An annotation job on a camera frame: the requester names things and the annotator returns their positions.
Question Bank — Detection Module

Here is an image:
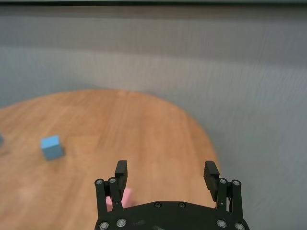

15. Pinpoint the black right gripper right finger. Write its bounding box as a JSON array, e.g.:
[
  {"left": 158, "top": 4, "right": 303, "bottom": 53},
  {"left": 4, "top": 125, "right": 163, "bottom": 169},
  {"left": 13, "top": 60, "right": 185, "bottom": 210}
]
[{"left": 203, "top": 160, "right": 243, "bottom": 216}]

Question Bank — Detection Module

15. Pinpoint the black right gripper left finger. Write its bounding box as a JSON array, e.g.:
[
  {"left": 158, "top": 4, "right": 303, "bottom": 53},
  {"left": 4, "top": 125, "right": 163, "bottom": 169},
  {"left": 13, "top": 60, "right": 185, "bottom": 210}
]
[{"left": 94, "top": 160, "right": 128, "bottom": 218}]

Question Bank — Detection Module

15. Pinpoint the pink cube block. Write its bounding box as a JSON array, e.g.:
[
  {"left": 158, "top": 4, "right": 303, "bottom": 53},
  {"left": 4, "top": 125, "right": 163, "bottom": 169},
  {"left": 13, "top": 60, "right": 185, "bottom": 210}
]
[{"left": 105, "top": 187, "right": 134, "bottom": 213}]

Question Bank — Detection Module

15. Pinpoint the black wall trim strip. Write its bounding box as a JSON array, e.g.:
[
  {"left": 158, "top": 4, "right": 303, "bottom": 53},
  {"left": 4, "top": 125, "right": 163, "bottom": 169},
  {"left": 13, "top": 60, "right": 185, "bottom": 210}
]
[{"left": 0, "top": 0, "right": 307, "bottom": 3}]

